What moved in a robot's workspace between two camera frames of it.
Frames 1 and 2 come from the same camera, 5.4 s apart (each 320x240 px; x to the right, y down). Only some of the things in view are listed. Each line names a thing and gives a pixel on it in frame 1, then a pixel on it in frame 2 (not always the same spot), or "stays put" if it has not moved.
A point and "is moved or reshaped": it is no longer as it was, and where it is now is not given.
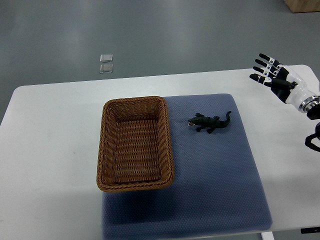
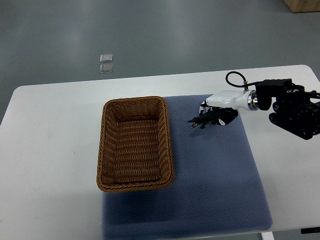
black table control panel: x=310 y=230 stays put
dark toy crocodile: x=201 y=122 is moved or reshaped
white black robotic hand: x=285 y=83 to x=224 y=105
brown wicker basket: x=135 y=150 stays put
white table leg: x=267 y=235 stays put
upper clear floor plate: x=106 y=58 stays put
